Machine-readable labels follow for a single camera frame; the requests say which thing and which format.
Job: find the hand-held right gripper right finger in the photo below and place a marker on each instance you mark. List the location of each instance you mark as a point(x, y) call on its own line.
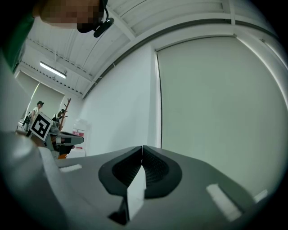
point(193, 179)

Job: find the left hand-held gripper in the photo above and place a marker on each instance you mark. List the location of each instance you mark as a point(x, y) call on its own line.
point(40, 126)

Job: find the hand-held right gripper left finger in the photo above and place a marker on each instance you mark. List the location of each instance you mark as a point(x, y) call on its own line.
point(90, 177)

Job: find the wooden coat rack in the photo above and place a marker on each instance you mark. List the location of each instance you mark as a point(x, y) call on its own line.
point(66, 107)

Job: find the small white roller blind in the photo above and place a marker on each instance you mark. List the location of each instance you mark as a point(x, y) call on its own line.
point(45, 92)

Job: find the long ceiling light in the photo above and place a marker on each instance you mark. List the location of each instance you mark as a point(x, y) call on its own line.
point(52, 70)

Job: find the large white roller blind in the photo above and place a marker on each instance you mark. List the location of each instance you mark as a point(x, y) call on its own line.
point(220, 107)

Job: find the green shirt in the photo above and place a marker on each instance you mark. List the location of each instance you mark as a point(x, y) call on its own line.
point(19, 42)

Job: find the person's head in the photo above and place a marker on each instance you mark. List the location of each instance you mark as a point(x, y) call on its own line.
point(67, 11)

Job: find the black head-mounted camera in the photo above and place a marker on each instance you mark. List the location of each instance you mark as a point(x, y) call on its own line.
point(104, 25)

